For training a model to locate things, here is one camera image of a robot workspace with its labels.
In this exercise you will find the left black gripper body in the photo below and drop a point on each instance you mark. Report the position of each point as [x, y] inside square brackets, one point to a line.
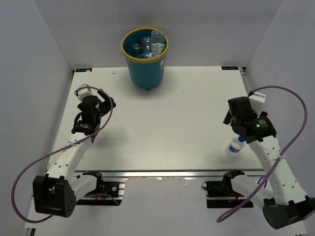
[104, 107]

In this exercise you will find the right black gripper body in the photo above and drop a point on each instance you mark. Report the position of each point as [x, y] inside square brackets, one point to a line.
[228, 118]

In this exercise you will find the bottle blue cap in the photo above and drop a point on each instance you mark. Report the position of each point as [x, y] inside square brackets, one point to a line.
[237, 144]

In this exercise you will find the clear unlabelled bottle white cap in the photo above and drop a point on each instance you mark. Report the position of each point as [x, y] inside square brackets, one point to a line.
[146, 55]

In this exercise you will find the clear bottle blue label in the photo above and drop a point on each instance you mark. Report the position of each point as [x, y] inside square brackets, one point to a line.
[137, 46]
[146, 44]

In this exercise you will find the clear bottle green white label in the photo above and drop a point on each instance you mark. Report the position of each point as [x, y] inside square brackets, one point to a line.
[157, 42]

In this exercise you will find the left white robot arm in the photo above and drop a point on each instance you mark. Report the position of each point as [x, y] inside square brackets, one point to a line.
[57, 192]

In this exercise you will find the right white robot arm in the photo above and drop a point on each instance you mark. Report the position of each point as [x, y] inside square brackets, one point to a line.
[287, 202]

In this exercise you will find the teal bin with yellow rim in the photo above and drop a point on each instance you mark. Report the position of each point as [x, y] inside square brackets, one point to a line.
[145, 73]

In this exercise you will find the right blue table sticker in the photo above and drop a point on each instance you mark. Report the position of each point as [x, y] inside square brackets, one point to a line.
[229, 68]

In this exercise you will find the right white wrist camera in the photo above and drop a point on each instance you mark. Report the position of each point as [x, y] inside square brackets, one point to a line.
[257, 100]

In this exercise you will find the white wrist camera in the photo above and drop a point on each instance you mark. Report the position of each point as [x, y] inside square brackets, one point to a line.
[83, 91]
[257, 100]

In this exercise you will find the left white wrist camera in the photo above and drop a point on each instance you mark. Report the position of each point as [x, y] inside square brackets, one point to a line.
[83, 91]

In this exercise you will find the aluminium right side rail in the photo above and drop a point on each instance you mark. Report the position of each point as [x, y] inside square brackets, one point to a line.
[263, 145]

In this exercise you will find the aluminium rail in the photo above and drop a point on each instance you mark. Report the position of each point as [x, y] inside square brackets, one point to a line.
[263, 145]
[164, 173]

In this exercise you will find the aluminium front rail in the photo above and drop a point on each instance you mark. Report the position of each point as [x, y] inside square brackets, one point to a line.
[164, 173]

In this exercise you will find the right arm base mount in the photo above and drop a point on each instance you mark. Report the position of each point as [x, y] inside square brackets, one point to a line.
[220, 193]

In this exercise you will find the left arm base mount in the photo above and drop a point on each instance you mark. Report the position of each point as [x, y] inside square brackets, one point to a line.
[96, 190]

